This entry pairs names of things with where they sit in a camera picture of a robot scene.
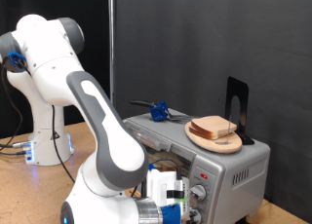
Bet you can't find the vertical metal pole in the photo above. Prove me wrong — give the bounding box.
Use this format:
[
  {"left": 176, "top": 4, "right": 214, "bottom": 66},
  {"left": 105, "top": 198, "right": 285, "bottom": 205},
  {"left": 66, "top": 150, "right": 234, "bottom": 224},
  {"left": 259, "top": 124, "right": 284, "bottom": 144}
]
[{"left": 108, "top": 0, "right": 115, "bottom": 105}]

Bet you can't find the short black camera cable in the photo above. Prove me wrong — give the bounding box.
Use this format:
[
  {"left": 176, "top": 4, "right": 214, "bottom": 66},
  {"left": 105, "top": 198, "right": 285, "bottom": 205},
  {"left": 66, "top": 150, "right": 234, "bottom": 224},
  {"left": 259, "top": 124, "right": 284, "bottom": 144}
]
[{"left": 149, "top": 157, "right": 183, "bottom": 181}]

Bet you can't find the silver oven knob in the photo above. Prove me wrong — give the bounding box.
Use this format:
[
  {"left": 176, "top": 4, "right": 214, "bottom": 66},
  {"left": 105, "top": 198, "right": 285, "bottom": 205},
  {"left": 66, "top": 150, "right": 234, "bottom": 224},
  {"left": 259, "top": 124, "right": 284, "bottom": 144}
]
[
  {"left": 187, "top": 208, "right": 203, "bottom": 224},
  {"left": 189, "top": 184, "right": 208, "bottom": 203}
]

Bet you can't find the long black arm cable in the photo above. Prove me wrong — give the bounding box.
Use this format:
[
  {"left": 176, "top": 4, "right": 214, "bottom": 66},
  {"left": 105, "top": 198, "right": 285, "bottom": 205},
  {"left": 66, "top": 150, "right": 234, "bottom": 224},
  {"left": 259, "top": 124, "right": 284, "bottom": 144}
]
[{"left": 0, "top": 62, "right": 76, "bottom": 184}]

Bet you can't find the black metal bookend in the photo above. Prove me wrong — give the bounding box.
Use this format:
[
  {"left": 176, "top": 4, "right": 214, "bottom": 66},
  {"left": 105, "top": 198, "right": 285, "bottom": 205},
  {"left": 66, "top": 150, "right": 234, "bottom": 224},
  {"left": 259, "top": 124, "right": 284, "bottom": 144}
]
[{"left": 223, "top": 76, "right": 255, "bottom": 146}]

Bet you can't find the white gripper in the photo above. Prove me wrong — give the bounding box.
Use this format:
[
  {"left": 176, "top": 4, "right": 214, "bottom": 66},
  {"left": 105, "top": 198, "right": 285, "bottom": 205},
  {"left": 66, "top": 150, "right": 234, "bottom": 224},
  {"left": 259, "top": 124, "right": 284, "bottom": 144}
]
[{"left": 145, "top": 168, "right": 191, "bottom": 222}]

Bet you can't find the thin metal wire stand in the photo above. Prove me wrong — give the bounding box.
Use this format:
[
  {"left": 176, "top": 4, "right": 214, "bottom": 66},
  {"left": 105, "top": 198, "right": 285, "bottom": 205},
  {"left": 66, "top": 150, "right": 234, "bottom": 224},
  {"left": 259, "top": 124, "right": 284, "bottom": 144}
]
[{"left": 223, "top": 115, "right": 234, "bottom": 145}]

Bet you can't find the blue round cable holder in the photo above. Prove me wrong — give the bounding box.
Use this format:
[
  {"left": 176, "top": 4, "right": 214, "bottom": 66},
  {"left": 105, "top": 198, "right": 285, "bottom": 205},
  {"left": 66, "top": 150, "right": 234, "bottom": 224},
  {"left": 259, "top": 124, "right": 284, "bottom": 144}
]
[{"left": 7, "top": 50, "right": 27, "bottom": 72}]

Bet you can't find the base cable with silver connector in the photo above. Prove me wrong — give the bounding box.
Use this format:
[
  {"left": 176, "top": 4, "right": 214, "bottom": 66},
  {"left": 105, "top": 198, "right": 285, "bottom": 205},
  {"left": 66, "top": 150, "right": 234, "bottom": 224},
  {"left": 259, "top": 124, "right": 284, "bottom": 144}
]
[{"left": 0, "top": 140, "right": 32, "bottom": 149}]

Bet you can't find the black base cable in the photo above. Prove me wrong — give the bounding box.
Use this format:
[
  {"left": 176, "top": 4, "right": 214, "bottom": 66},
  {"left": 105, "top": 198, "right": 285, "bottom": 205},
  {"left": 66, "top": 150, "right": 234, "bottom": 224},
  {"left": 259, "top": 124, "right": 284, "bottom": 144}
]
[{"left": 0, "top": 149, "right": 28, "bottom": 157}]

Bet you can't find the round wooden plate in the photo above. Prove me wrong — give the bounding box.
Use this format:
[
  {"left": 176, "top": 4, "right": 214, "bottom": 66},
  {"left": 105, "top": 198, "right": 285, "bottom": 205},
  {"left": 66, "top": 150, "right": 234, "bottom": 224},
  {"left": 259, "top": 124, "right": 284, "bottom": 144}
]
[{"left": 184, "top": 121, "right": 244, "bottom": 155}]

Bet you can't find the silver toaster oven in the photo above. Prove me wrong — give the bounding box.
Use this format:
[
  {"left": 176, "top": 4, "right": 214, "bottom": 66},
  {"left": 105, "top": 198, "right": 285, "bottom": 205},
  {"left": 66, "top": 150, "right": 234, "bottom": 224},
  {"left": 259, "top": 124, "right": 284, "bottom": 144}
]
[{"left": 123, "top": 108, "right": 271, "bottom": 224}]

